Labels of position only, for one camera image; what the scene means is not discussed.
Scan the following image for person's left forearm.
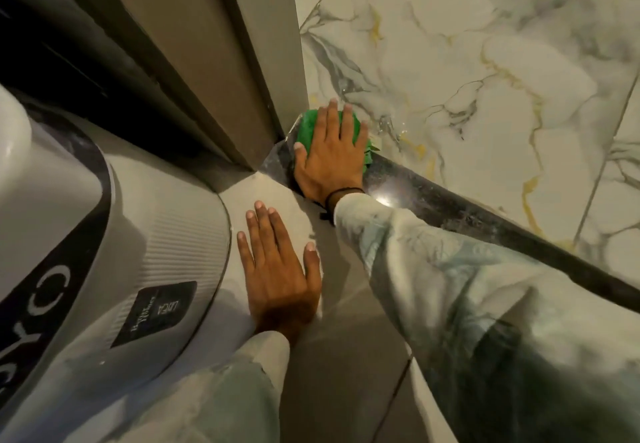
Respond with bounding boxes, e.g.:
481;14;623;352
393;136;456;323
107;330;291;443

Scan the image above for person's right hand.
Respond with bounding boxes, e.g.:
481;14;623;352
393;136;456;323
293;99;370;208

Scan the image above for grey door frame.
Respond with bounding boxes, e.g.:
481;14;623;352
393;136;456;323
0;0;312;174

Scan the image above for dark glossy skirting board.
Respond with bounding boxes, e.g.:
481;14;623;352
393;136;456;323
259;107;640;302

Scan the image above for white round appliance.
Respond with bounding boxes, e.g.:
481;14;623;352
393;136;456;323
0;84;257;443

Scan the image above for person's right forearm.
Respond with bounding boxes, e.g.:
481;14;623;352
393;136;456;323
333;192;640;443

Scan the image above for black wrist band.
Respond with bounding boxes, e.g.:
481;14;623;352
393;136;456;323
320;187;366;226

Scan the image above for person's left hand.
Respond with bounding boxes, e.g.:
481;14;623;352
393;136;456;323
236;200;323;346

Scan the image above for green cleaning cloth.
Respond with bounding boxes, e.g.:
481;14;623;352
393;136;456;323
296;108;380;174

